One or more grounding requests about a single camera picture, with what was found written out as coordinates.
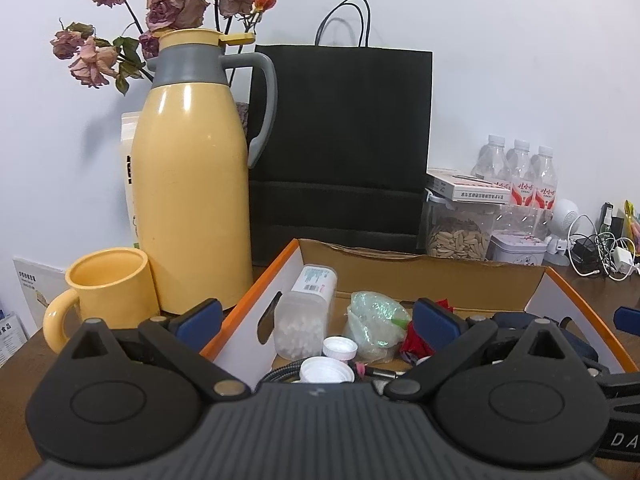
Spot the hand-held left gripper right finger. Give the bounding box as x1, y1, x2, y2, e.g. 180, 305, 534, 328
384, 298, 586, 401

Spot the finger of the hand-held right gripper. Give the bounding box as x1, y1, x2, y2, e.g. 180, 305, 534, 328
614, 306, 640, 332
592, 370, 640, 404

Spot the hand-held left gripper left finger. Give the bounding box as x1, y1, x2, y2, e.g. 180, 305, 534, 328
55, 298, 252, 402

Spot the red and green wrapper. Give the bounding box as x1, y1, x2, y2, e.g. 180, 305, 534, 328
400, 299, 453, 365

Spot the red cardboard box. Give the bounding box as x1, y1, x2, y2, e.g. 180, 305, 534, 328
200, 238, 640, 393

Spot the black cable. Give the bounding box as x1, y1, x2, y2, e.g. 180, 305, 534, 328
265, 364, 303, 386

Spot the white plastic bottle cap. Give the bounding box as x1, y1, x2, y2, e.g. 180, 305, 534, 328
322, 337, 359, 362

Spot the translucent cotton swab box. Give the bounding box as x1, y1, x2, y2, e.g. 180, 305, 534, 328
273, 264, 339, 361

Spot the white round lid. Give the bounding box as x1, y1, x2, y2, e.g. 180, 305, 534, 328
299, 356, 355, 385

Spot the white charger plug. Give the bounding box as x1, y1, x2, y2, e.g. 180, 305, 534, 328
612, 246, 635, 276

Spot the clear crinkled plastic bag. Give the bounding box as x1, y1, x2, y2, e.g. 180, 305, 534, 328
344, 291, 413, 363

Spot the black power adapter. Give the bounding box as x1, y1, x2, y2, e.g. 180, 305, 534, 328
572, 237, 601, 268

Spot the clear seed canister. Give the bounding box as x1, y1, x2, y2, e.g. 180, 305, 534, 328
424, 189, 497, 262

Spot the colourful snack bag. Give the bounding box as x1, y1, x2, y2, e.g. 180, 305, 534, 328
622, 199, 640, 261

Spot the yellow mug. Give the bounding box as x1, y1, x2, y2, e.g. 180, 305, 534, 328
42, 246, 162, 356

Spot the lavender tin box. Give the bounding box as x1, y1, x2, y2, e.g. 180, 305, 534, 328
487, 230, 548, 267

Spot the yellow thermos jug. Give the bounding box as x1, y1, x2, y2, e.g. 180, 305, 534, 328
132, 29, 277, 316

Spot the flat white carton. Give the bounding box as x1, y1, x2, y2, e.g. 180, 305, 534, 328
426, 168, 513, 204

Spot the clear water bottle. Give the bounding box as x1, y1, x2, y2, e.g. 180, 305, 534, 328
472, 134, 513, 196
531, 145, 559, 211
505, 139, 535, 208

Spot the white leaflet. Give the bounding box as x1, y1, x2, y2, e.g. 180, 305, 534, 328
12, 255, 71, 333

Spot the white printed package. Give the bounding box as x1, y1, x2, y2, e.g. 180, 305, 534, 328
120, 110, 148, 251

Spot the purple patterned vase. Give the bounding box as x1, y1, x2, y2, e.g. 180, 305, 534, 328
234, 101, 251, 141

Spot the black paper bag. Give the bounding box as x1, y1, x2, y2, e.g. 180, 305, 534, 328
248, 0, 433, 267

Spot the dried rose bouquet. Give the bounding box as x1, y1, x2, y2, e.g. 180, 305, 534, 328
50, 0, 277, 97

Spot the white tangled cable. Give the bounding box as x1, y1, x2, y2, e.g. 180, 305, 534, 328
567, 214, 638, 281

